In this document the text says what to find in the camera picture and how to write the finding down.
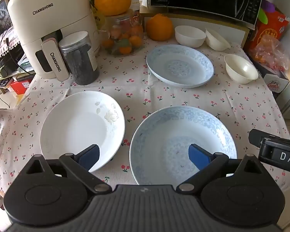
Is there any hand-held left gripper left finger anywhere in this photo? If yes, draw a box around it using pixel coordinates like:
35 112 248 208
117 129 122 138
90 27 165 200
26 144 112 195

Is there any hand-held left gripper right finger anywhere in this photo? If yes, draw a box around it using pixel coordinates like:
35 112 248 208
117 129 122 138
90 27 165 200
177 143 264 194

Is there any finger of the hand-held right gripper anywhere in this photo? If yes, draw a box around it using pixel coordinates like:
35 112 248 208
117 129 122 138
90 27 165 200
248 129 290 148

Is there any white floral plate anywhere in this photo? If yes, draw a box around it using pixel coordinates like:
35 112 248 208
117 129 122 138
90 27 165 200
40 91 125 173

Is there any blue patterned plate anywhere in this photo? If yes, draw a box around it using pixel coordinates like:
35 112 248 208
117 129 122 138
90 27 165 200
146 44 214 89
129 106 238 185

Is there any cream bowl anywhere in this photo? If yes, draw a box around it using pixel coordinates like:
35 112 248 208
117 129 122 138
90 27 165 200
224 54 259 84
205 28 231 51

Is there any white bowl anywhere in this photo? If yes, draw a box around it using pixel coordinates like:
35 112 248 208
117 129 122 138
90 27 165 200
175 25 206 48

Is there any dark printed cardboard box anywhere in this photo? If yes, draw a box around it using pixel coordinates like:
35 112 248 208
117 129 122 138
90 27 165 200
251 58 290 98

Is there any cherry print tablecloth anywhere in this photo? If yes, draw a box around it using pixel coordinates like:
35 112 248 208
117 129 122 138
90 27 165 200
0 35 290 223

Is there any clear bag of orange snacks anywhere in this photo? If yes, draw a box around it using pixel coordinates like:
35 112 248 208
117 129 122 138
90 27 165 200
248 35 290 72

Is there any plastic jar with dark contents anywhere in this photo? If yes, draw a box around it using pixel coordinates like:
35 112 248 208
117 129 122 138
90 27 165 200
59 31 100 85

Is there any small red box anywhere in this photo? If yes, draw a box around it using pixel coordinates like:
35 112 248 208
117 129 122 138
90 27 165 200
10 78 32 94

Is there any white shelf with gold trim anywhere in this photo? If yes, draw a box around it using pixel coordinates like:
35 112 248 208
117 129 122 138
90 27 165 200
139 6 250 50

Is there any glass jar of small oranges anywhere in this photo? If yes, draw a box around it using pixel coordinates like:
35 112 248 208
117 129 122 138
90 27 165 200
94 9 145 57

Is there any large orange with stem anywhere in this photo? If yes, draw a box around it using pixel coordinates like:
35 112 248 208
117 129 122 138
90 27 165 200
146 14 174 41

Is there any lace trimmed cloth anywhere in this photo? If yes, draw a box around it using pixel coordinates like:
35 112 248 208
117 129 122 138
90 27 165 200
0 25 23 56

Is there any white air fryer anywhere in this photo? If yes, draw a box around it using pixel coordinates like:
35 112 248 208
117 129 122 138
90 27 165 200
7 0 101 81

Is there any black cable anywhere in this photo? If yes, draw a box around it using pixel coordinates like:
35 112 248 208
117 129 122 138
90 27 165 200
0 19 35 109

